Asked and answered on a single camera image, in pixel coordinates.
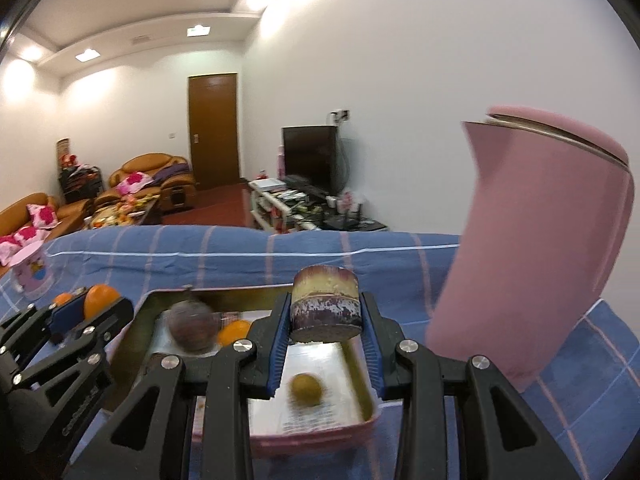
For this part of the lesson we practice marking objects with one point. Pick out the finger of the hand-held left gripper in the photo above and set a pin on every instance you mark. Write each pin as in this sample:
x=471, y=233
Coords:
x=67, y=312
x=100, y=330

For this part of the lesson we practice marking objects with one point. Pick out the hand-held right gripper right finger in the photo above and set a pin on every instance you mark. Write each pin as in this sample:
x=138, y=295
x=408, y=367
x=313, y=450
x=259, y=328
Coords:
x=371, y=355

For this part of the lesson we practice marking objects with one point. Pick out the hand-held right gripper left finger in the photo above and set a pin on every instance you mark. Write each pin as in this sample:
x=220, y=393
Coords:
x=274, y=355

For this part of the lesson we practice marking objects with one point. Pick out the small orange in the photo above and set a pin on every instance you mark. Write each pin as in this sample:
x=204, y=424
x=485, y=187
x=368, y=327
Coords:
x=62, y=299

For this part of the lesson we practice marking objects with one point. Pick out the large orange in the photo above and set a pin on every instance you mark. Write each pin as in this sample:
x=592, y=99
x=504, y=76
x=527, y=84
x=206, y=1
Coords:
x=100, y=300

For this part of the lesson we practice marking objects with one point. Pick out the medium orange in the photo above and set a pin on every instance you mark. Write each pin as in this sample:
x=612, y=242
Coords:
x=234, y=332

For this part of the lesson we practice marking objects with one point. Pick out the brown longan fruit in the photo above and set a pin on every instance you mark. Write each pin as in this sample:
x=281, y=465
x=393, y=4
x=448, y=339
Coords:
x=306, y=388

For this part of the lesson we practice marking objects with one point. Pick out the purple sugarcane piece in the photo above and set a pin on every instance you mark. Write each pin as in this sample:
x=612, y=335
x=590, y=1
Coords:
x=325, y=310

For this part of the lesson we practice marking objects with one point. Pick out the dark purple mangosteen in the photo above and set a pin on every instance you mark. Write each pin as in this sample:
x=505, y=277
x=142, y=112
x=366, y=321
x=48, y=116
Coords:
x=192, y=327

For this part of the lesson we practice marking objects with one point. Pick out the pink metal tin box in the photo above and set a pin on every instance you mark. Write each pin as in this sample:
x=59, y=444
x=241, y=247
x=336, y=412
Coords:
x=310, y=440

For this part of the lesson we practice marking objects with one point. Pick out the printed paper leaflet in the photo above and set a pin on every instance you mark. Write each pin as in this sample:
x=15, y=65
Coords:
x=330, y=375

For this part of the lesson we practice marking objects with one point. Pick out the pink cartoon mug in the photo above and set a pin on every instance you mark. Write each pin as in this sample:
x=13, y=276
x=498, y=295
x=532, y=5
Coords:
x=32, y=275

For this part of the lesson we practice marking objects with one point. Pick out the pink floral cushion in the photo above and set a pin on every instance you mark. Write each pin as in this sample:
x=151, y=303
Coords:
x=17, y=240
x=42, y=215
x=132, y=182

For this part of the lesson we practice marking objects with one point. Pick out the brown leather sofa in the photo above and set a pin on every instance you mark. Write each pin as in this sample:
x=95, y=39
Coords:
x=70, y=215

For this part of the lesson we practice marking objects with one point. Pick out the coffee table with food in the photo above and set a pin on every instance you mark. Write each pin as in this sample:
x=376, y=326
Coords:
x=125, y=210

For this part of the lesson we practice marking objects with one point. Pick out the blue checked tablecloth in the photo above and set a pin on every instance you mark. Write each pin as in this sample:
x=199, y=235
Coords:
x=200, y=255

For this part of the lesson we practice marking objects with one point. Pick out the black rack with clothes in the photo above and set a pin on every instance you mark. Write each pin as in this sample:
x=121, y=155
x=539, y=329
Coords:
x=80, y=182

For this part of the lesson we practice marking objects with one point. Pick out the black router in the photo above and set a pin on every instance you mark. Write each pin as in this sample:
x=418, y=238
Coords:
x=350, y=221

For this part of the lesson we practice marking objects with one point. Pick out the white television stand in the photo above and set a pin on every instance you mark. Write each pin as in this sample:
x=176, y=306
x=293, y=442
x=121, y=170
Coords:
x=272, y=210

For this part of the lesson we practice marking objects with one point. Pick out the brown leather armchair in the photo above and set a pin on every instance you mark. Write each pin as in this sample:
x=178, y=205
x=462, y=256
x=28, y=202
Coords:
x=170, y=190

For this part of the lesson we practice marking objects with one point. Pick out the pink electric kettle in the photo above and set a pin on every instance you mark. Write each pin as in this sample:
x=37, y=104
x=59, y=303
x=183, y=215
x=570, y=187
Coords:
x=525, y=235

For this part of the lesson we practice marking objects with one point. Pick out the black television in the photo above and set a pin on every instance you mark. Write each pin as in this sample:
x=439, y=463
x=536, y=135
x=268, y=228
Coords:
x=310, y=157

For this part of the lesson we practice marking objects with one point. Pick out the brown wooden door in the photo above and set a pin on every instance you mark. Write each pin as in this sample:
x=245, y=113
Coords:
x=215, y=130

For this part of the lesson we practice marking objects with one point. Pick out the square recessed ceiling light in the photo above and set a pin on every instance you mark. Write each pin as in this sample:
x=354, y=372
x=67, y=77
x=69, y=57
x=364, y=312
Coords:
x=198, y=30
x=87, y=54

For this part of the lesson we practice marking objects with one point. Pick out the wall power socket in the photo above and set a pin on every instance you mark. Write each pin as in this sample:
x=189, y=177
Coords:
x=342, y=115

